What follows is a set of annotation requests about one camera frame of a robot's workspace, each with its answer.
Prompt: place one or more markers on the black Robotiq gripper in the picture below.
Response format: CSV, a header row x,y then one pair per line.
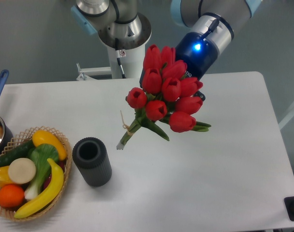
x,y
192,56

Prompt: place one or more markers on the red tulip bouquet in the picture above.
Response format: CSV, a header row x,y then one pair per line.
x,y
166,95

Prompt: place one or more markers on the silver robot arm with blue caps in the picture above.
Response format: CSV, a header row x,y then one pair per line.
x,y
221,19

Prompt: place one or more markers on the dark grey ribbed vase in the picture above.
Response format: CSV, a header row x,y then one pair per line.
x,y
91,158

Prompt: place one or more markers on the yellow squash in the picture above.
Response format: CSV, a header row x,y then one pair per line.
x,y
44,137

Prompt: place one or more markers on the green bok choy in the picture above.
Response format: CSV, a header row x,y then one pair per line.
x,y
39,157

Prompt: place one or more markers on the yellow banana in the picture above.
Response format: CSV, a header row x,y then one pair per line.
x,y
45,197

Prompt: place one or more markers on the woven wicker basket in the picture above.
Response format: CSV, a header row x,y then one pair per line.
x,y
24,137

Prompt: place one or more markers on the green cucumber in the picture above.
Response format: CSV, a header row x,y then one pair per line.
x,y
20,151

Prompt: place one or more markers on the beige round mushroom cap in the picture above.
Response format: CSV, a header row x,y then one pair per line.
x,y
22,170

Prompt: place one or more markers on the orange fruit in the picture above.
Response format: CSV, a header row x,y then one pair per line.
x,y
11,196

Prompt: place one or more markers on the yellow bell pepper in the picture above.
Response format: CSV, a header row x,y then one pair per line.
x,y
4,177

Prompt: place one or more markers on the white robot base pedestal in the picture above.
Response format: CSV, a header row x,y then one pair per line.
x,y
125,45

